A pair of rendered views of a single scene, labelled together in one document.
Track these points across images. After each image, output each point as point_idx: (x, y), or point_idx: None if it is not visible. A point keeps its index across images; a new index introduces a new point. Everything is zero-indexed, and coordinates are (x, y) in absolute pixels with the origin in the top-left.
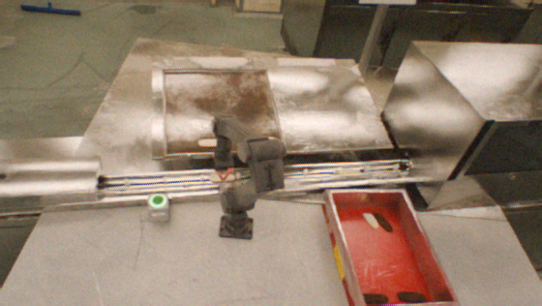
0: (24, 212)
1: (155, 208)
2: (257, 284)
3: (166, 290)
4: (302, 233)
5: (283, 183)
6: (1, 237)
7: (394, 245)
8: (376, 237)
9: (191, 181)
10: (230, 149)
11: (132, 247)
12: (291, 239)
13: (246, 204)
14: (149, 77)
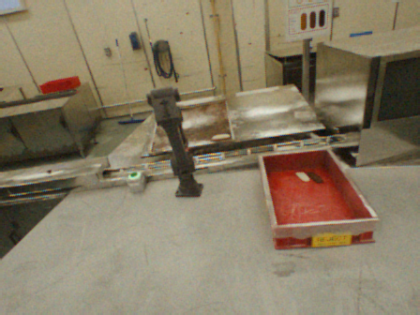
0: (59, 193)
1: (130, 179)
2: (196, 224)
3: (127, 231)
4: (241, 190)
5: (176, 113)
6: None
7: (323, 191)
8: (306, 187)
9: None
10: (182, 135)
11: (114, 206)
12: (231, 194)
13: (180, 159)
14: None
